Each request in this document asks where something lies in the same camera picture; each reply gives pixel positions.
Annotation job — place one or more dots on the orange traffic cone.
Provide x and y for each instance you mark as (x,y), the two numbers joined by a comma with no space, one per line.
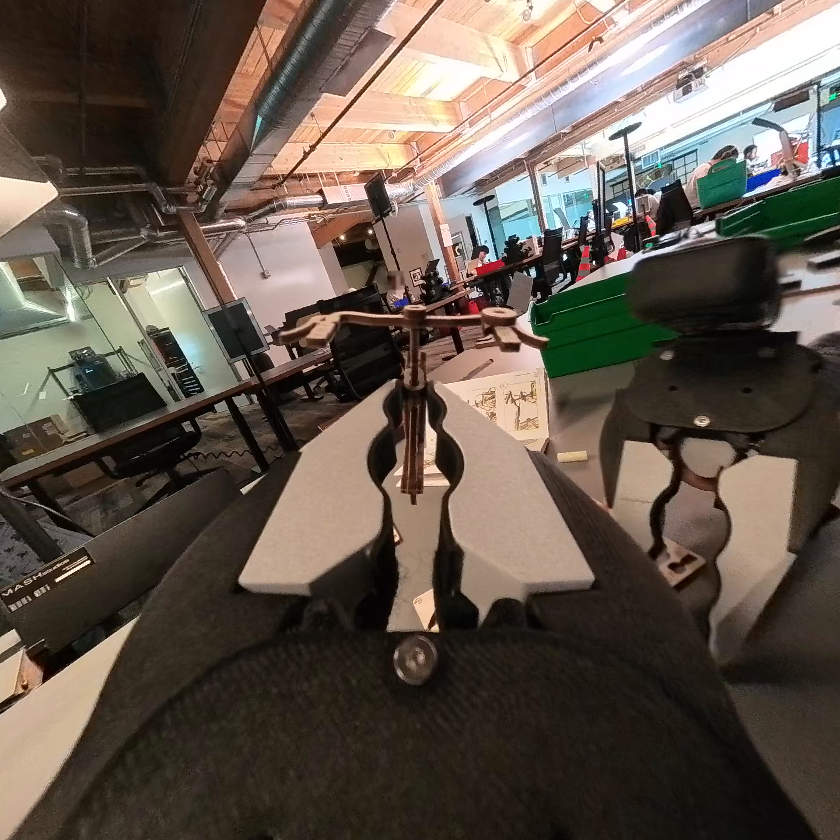
(583,266)

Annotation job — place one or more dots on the perforated wooden parts sheet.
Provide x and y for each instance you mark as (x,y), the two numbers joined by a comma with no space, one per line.
(679,563)

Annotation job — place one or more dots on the dark spiral ventilation duct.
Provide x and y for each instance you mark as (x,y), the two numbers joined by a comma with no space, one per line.
(289,85)

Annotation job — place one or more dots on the black cabinet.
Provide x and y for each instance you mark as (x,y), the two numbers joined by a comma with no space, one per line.
(121,400)

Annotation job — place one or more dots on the printed instruction sheet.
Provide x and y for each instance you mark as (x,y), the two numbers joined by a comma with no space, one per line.
(512,407)

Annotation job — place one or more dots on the black labelled panel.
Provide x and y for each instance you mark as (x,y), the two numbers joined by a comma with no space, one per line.
(131,564)

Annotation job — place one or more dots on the green plastic bin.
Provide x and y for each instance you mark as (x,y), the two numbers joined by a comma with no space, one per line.
(610,351)
(577,312)
(781,213)

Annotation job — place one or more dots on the red plastic bin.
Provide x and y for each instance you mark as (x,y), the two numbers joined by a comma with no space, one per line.
(491,268)

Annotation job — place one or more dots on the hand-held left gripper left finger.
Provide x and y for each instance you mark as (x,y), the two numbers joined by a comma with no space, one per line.
(308,512)

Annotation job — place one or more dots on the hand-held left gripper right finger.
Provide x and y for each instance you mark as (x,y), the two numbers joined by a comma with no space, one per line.
(518,512)

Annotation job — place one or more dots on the small white eraser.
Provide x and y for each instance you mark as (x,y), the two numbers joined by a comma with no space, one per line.
(571,457)

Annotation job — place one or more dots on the black office chair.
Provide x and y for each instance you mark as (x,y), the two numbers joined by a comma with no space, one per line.
(364,358)

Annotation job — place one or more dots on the long wooden desk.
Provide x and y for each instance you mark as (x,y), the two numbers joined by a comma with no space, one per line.
(131,426)

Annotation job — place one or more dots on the monitor on stand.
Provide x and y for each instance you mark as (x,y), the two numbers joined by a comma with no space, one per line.
(236,331)

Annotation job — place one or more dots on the hanging black monitor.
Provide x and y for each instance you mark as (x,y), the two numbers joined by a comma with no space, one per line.
(379,197)

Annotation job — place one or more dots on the ceiling projector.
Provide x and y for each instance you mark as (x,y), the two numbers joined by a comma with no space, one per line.
(690,82)

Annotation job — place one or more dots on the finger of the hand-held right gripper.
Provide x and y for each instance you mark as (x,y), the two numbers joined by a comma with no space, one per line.
(754,502)
(640,485)

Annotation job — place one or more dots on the green plastic basket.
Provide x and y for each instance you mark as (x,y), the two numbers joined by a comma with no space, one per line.
(722,187)

